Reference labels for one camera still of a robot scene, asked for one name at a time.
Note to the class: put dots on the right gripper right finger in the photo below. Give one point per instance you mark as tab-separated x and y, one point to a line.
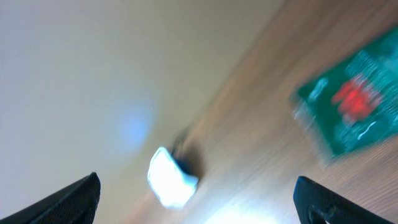
317	204

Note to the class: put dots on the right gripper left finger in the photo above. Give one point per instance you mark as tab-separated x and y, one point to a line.
74	204

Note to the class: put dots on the white barcode scanner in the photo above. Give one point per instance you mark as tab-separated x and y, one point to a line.
174	175

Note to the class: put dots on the green snack bag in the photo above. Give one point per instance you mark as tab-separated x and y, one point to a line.
352	105

